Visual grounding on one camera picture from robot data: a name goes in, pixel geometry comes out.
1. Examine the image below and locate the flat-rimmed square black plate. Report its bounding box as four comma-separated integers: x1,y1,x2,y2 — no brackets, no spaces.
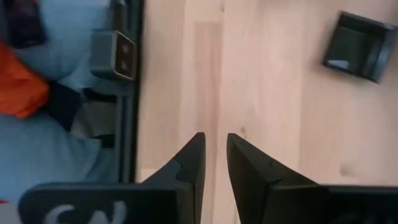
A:
322,11,398,84

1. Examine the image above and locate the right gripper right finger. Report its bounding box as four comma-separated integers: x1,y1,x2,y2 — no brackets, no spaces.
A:
226,133,321,224

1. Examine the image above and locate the grey clamp bracket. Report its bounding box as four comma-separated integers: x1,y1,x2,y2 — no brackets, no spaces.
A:
90,30,138,82

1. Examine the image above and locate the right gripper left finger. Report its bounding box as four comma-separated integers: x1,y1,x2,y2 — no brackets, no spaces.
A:
138,133,206,224

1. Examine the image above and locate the black aluminium table frame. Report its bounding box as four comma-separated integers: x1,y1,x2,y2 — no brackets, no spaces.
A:
110,0,146,184

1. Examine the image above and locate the person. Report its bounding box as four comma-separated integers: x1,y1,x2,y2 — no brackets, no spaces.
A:
0,0,125,206

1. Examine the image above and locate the orange fabric item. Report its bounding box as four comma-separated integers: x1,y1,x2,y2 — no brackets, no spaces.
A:
0,39,50,121

